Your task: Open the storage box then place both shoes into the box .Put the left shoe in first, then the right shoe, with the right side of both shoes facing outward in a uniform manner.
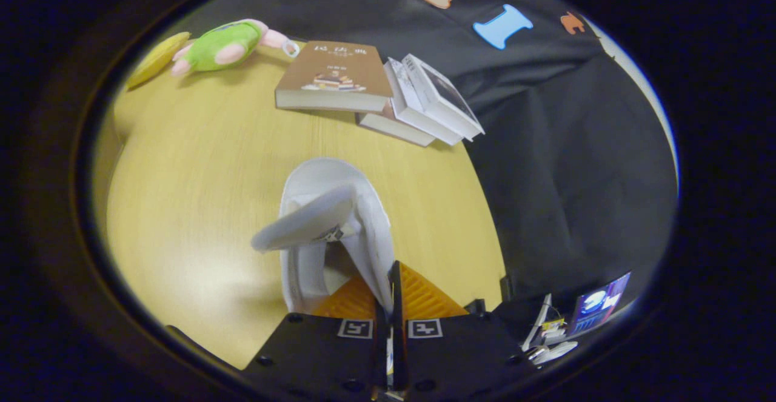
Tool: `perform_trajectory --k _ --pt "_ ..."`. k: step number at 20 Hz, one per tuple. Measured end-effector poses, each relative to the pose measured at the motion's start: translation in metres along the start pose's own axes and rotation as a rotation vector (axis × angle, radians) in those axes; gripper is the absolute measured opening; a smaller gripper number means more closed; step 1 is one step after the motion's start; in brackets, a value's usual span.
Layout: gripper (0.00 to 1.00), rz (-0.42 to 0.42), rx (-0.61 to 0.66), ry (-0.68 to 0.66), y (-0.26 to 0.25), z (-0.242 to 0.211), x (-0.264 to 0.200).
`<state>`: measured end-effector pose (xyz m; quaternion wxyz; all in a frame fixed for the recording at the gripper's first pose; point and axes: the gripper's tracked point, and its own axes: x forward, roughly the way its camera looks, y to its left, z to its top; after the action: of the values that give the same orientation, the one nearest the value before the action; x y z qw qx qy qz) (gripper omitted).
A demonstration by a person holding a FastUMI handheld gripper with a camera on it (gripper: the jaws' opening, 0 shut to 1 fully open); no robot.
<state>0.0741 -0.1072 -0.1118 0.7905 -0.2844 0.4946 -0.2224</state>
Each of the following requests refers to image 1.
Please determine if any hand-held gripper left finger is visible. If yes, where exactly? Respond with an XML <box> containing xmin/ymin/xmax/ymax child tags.
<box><xmin>241</xmin><ymin>275</ymin><xmax>389</xmax><ymax>401</ymax></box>

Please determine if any blue printed panel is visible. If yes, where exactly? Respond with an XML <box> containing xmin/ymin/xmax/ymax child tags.
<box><xmin>569</xmin><ymin>272</ymin><xmax>632</xmax><ymax>336</ymax></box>

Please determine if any white plastic device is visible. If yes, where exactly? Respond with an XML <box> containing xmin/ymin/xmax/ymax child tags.
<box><xmin>526</xmin><ymin>341</ymin><xmax>578</xmax><ymax>366</ymax></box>

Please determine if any white canvas shoe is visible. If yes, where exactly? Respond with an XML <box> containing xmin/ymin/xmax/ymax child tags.
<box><xmin>250</xmin><ymin>158</ymin><xmax>396</xmax><ymax>317</ymax></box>

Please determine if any brown cover book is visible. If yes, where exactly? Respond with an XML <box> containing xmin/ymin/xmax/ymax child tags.
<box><xmin>275</xmin><ymin>40</ymin><xmax>393</xmax><ymax>113</ymax></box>

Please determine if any yellow oval toy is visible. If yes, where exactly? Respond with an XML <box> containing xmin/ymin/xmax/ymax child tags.
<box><xmin>126</xmin><ymin>32</ymin><xmax>192</xmax><ymax>89</ymax></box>

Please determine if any white cable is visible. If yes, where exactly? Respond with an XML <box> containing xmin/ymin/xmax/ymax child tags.
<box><xmin>523</xmin><ymin>294</ymin><xmax>554</xmax><ymax>351</ymax></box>

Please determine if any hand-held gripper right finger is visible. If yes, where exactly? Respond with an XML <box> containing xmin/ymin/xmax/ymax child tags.
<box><xmin>388</xmin><ymin>261</ymin><xmax>537</xmax><ymax>401</ymax></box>

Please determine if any black backdrop cloth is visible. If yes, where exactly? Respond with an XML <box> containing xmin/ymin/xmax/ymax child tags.
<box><xmin>164</xmin><ymin>0</ymin><xmax>678</xmax><ymax>330</ymax></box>

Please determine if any white book dark cover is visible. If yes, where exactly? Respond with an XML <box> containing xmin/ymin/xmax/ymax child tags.
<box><xmin>401</xmin><ymin>53</ymin><xmax>486</xmax><ymax>142</ymax></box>

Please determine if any green plush toy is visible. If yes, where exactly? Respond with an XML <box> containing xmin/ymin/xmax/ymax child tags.
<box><xmin>171</xmin><ymin>19</ymin><xmax>301</xmax><ymax>78</ymax></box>

